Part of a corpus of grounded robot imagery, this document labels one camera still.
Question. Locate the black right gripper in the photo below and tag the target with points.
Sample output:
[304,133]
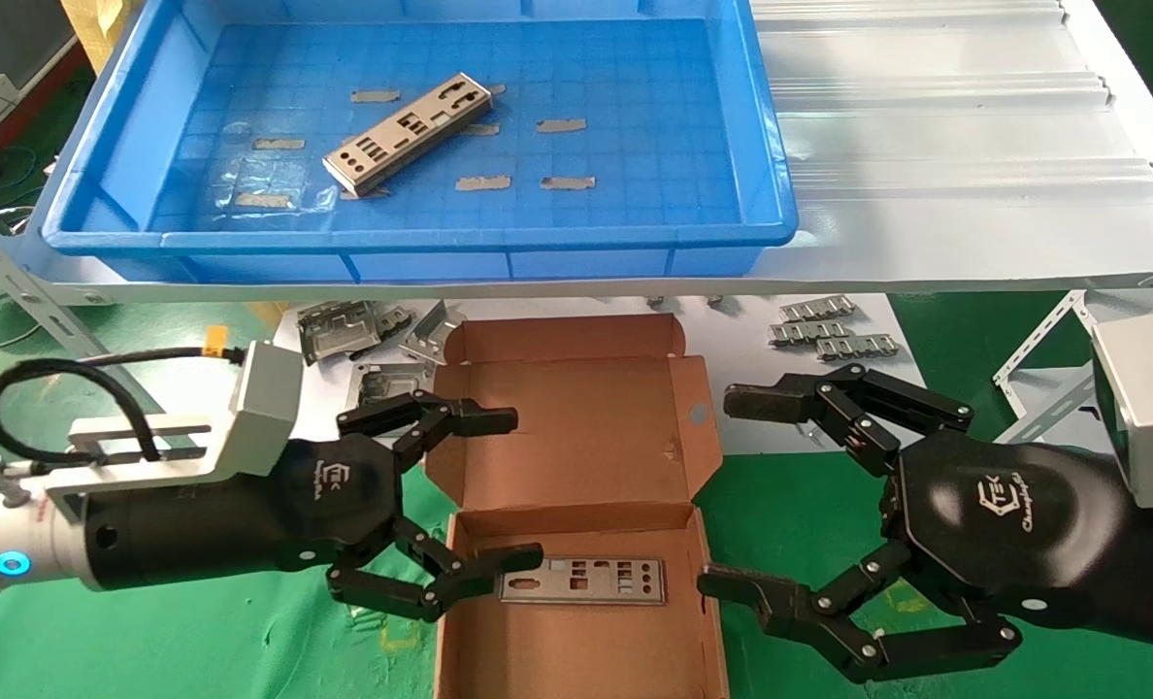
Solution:
[1013,524]

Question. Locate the white metal camera bracket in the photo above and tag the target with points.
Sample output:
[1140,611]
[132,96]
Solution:
[198,471]

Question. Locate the clear plastic film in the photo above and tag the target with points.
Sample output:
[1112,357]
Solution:
[285,175]

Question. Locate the small grey metal bracket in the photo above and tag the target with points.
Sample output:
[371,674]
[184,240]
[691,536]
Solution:
[394,320]

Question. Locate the angled grey metal piece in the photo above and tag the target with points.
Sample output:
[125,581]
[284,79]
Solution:
[429,335]

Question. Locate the blue plastic tray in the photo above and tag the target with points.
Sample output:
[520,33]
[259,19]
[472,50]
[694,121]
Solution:
[635,146]

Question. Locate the white board under shelf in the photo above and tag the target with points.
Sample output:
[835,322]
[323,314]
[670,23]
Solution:
[761,359]

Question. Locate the yellow block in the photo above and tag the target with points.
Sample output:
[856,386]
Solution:
[101,19]

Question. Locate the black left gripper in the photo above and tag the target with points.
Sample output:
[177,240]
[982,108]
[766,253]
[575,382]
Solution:
[247,524]

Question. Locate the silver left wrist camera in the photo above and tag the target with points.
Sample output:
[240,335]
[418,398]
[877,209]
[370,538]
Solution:
[266,398]

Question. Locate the large grey metal bracket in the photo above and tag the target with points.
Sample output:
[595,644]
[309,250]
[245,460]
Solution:
[339,332]

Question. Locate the white metal shelf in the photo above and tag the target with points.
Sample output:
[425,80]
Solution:
[926,146]

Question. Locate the green cloth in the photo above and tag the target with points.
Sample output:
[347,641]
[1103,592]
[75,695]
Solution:
[198,650]

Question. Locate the silver metal port plate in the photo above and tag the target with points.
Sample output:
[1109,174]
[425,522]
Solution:
[586,597]
[402,150]

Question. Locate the brown cardboard box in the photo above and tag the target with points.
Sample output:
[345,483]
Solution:
[576,427]

